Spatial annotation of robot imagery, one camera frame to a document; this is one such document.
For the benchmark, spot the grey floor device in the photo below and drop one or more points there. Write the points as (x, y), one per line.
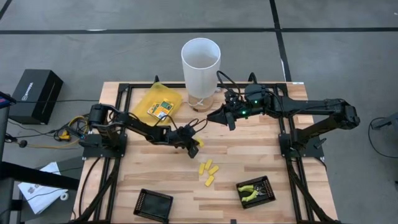
(388, 122)

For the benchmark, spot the white paper sheet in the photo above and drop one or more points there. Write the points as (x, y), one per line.
(40, 199)

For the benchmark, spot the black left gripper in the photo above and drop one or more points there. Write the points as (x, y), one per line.
(186, 137)

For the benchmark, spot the black perforated plastic tray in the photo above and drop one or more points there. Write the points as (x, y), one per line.
(154, 207)
(265, 199)

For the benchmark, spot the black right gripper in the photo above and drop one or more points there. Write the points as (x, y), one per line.
(239, 110)

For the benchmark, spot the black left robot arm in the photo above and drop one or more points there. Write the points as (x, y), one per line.
(140, 127)

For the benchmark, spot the black cardboard box white logo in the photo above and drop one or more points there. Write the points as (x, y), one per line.
(34, 93)

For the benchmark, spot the black round plug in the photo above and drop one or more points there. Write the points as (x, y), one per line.
(22, 143)

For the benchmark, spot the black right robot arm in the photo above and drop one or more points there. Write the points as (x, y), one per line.
(311, 105)

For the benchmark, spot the black furniture bar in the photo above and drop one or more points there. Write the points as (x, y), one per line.
(37, 178)

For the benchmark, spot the white tape roll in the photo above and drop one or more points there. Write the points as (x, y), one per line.
(61, 196)

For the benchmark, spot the yellow rectangular eraser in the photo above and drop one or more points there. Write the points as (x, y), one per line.
(213, 170)
(208, 164)
(201, 143)
(209, 180)
(202, 169)

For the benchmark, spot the yellow green crayon box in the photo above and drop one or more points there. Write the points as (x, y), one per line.
(164, 109)
(151, 109)

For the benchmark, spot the yellow translucent plastic bin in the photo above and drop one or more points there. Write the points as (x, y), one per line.
(143, 112)

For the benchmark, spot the black aluminium table frame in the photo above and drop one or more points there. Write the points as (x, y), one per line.
(140, 85)

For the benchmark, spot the black device red blue screen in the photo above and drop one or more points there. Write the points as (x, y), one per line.
(4, 101)

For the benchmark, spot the white shade wooden lamp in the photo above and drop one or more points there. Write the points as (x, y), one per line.
(200, 77)

